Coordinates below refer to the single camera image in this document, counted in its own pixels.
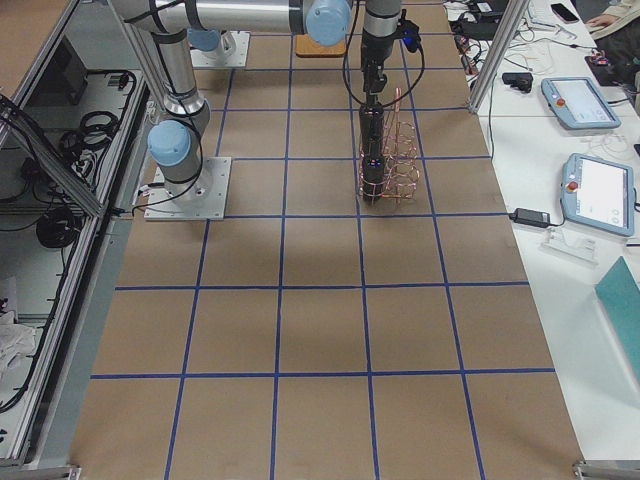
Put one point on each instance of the wooden tray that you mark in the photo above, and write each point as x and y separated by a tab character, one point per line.
306	47

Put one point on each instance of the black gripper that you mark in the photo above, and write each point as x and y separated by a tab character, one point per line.
377	46

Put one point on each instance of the copper wire bottle basket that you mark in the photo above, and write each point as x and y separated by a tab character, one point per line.
401	152

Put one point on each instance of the blue teach pendant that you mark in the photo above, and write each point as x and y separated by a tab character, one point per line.
598	193
578	104

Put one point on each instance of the blue teach pendant far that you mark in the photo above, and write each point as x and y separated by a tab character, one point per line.
578	104

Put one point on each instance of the clear acrylic stand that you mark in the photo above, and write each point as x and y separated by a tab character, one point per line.
583	248

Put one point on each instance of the black handheld device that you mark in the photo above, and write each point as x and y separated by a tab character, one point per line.
521	81

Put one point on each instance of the aluminium frame post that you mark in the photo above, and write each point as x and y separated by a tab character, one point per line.
505	32

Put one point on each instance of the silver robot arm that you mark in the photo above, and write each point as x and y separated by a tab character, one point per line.
209	24
382	26

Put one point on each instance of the black power adapter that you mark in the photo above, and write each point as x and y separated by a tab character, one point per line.
530	217

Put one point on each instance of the dark wine bottle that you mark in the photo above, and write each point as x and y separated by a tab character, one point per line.
373	176
371	120

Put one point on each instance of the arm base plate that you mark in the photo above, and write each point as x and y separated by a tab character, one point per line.
213	50
205	200

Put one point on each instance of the blue teach pendant near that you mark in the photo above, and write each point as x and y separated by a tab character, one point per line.
598	193

